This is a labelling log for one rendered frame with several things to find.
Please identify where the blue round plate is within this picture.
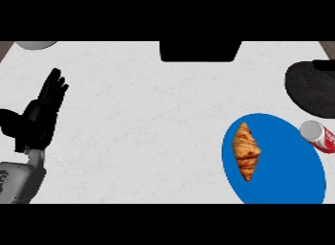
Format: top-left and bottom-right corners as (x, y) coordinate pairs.
(220, 113), (326, 205)

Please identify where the golden brown croissant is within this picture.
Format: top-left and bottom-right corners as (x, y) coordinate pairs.
(232, 122), (263, 183)

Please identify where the grey round object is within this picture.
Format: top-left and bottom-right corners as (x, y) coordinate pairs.
(15, 41), (59, 51)

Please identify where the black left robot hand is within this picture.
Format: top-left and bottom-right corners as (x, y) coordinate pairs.
(0, 67), (71, 153)

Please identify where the red soda can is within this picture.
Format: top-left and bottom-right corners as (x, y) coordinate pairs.
(300, 120), (335, 155)

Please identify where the black frying pan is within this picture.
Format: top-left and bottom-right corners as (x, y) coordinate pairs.
(285, 58), (335, 120)

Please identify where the black appliance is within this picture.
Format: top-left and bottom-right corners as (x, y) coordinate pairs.
(158, 41), (245, 63)

